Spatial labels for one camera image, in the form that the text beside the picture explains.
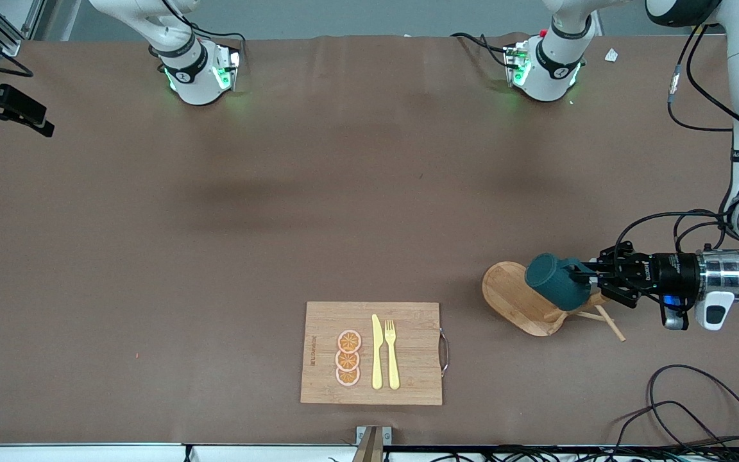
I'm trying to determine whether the dark green mug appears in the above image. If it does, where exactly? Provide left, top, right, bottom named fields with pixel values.
left=525, top=252, right=596, bottom=312

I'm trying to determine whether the wooden mug rack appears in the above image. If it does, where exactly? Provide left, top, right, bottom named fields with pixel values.
left=481, top=261, right=627, bottom=343

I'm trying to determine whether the wooden cutting board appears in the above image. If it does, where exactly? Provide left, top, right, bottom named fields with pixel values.
left=300, top=302, right=451, bottom=406

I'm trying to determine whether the yellow plastic fork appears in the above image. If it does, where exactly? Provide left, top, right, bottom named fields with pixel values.
left=385, top=320, right=401, bottom=391

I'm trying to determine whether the yellow plastic knife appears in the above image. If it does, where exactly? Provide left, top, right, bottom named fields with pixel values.
left=371, top=314, right=384, bottom=390

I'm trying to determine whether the brown table cover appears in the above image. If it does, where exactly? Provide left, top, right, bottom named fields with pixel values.
left=0, top=32, right=739, bottom=447

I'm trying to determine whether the aluminium frame profile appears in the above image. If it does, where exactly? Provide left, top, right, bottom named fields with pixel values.
left=0, top=0, right=46, bottom=57

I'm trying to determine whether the black looped table cable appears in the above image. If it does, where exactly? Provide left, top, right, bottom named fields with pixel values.
left=612, top=364, right=739, bottom=462

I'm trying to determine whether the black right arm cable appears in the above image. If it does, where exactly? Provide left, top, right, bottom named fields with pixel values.
left=158, top=0, right=246, bottom=40

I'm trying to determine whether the black base cable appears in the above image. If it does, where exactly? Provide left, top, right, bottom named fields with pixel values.
left=450, top=32, right=513, bottom=69

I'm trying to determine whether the metal table bracket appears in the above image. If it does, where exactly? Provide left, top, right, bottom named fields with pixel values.
left=352, top=425, right=393, bottom=462

